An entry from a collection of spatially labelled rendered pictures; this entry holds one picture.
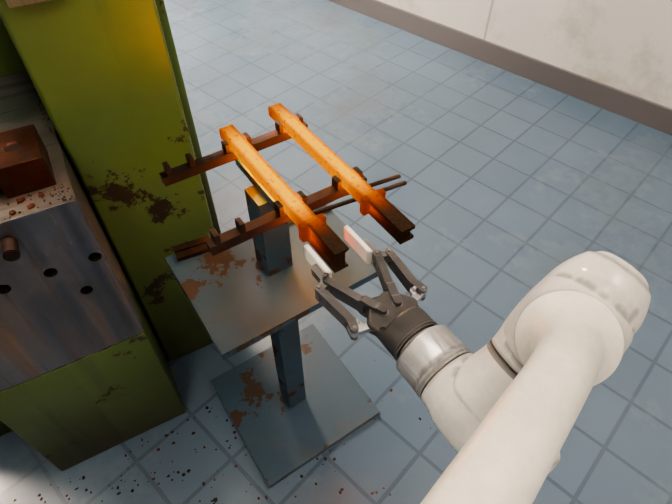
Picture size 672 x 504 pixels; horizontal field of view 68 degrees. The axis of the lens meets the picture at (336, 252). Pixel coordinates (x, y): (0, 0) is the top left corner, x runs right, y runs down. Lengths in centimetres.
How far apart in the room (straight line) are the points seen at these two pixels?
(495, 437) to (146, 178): 105
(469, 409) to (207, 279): 69
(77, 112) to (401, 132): 185
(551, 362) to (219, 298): 77
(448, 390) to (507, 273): 149
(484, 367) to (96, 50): 90
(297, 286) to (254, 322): 12
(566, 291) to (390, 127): 224
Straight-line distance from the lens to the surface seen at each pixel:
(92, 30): 111
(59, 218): 106
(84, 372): 142
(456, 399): 63
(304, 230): 82
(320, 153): 97
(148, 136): 123
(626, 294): 59
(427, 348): 65
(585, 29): 315
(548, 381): 44
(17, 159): 107
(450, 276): 203
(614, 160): 285
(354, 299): 72
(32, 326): 125
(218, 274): 113
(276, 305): 106
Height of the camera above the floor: 154
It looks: 48 degrees down
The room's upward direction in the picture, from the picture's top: straight up
